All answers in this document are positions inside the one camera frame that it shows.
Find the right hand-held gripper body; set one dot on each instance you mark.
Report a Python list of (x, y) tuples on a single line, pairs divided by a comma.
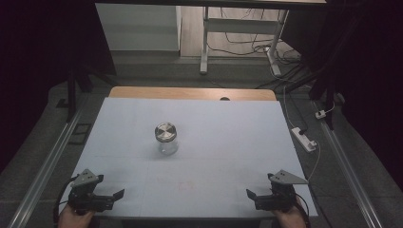
[(278, 199)]

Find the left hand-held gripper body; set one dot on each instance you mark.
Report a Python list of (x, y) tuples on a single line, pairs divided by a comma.
[(83, 198)]

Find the clear glass jar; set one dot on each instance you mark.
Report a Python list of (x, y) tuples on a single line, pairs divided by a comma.
[(168, 148)]

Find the silver metal jar lid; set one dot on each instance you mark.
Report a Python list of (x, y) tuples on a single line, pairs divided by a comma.
[(165, 131)]

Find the person's right hand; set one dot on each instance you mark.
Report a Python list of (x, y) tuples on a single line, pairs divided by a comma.
[(291, 219)]

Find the person's left hand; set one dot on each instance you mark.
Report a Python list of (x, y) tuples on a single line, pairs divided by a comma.
[(72, 220)]

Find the white power strip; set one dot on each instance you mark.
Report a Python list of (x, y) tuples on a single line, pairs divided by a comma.
[(303, 138)]

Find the white table mat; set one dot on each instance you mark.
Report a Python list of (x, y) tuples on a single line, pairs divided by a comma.
[(221, 142)]

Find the small white adapter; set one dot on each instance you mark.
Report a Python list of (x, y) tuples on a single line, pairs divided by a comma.
[(320, 114)]

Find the black metal stand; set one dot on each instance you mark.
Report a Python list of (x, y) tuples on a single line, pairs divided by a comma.
[(72, 95), (329, 95)]

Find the wooden table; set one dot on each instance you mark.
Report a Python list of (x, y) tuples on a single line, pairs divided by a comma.
[(177, 92)]

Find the dark curtain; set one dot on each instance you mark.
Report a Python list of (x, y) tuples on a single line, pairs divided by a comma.
[(38, 47), (367, 63)]

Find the white cabinet panel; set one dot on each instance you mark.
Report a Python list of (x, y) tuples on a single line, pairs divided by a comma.
[(139, 28)]

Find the aluminium floor rail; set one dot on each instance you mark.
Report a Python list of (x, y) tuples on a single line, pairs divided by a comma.
[(47, 167), (347, 171)]

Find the black rectangular floor frame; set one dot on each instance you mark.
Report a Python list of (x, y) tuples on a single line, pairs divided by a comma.
[(74, 134)]

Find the white desk frame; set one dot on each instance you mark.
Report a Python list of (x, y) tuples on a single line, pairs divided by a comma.
[(240, 26)]

